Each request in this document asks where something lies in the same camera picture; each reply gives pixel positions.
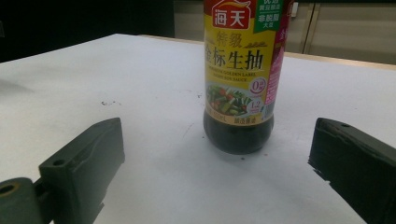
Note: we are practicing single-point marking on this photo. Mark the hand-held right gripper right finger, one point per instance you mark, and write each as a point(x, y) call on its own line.
point(358, 161)

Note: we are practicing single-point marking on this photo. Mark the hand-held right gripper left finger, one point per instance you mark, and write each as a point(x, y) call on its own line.
point(81, 168)

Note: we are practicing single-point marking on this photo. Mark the soy sauce bottle yellow label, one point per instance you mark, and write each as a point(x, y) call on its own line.
point(236, 62)

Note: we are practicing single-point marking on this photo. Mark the white table board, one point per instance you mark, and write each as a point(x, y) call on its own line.
point(149, 81)

